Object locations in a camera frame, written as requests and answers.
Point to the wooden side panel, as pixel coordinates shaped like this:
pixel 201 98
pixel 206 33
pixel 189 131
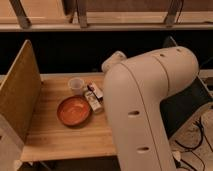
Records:
pixel 19 92

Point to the pepper shaker bottle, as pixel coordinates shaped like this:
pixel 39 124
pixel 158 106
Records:
pixel 92 100

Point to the red white packet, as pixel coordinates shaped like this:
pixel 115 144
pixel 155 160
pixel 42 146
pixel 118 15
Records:
pixel 96 90

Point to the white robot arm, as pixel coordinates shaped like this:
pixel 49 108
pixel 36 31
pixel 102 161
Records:
pixel 133 90

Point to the orange round bowl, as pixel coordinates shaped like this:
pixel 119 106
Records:
pixel 73 111

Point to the clear plastic cup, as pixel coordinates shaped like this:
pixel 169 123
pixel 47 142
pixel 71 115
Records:
pixel 76 84

